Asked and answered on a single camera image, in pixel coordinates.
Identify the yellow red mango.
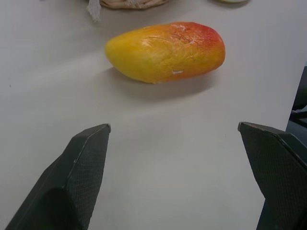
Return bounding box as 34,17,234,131
105,22,226,84

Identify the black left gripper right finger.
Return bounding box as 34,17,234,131
237,121,307,230

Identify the dark chair beside table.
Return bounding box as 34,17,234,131
285,61,307,142

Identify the white cloth rag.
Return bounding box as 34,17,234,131
86,0,102,23

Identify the woven basket with cloth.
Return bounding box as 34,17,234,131
99,0,171,10

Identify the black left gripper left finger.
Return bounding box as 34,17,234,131
4,123,112,230

